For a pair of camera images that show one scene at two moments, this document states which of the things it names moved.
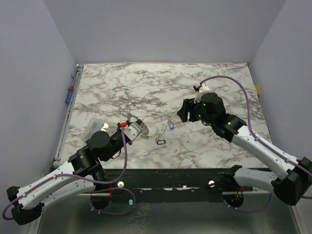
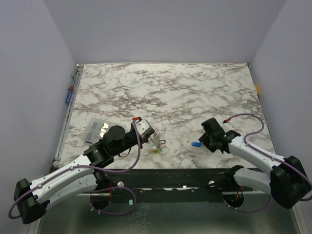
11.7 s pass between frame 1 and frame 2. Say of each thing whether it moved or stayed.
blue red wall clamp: stayed
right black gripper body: moved
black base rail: stayed
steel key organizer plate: moved
